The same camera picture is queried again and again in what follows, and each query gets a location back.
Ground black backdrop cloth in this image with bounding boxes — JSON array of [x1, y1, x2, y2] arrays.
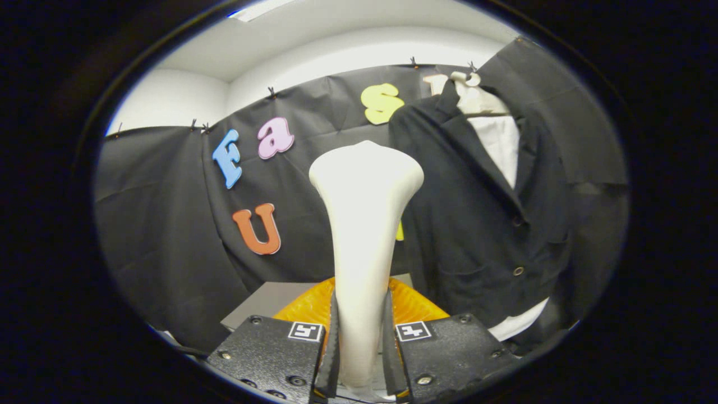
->
[[94, 36, 630, 355]]

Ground white mannequin torso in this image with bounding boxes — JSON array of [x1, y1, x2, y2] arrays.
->
[[452, 71, 551, 342]]

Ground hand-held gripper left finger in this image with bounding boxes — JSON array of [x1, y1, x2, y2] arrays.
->
[[205, 277, 340, 404]]

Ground grey cabinet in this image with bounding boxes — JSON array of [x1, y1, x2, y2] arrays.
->
[[220, 273, 413, 332]]

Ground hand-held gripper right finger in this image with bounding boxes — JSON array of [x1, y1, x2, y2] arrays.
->
[[383, 277, 520, 401]]

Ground black jacket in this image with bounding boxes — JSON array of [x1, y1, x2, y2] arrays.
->
[[388, 79, 574, 329]]

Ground ceiling light panel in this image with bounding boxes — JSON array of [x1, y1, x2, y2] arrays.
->
[[227, 0, 299, 22]]

